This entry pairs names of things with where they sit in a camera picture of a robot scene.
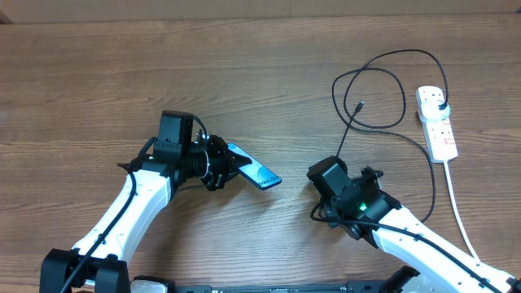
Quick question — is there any white power strip cord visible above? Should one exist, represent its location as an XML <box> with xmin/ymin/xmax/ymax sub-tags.
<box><xmin>442</xmin><ymin>160</ymin><xmax>481</xmax><ymax>261</ymax></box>

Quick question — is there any white USB charger plug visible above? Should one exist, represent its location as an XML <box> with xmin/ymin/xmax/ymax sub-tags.
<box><xmin>418</xmin><ymin>100</ymin><xmax>451</xmax><ymax>123</ymax></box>

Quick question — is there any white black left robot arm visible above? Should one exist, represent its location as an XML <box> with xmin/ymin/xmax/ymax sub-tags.
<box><xmin>39</xmin><ymin>111</ymin><xmax>252</xmax><ymax>293</ymax></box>

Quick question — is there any black mounting rail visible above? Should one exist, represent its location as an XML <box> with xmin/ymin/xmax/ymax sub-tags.
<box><xmin>129</xmin><ymin>276</ymin><xmax>392</xmax><ymax>293</ymax></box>

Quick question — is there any blue Samsung Galaxy smartphone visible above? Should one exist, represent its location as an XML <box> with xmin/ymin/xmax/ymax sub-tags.
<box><xmin>228</xmin><ymin>143</ymin><xmax>282</xmax><ymax>190</ymax></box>

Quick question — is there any white power strip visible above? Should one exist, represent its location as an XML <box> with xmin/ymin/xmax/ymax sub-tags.
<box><xmin>415</xmin><ymin>85</ymin><xmax>458</xmax><ymax>163</ymax></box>

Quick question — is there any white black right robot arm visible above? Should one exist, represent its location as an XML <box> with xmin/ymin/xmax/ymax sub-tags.
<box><xmin>307</xmin><ymin>156</ymin><xmax>520</xmax><ymax>292</ymax></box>

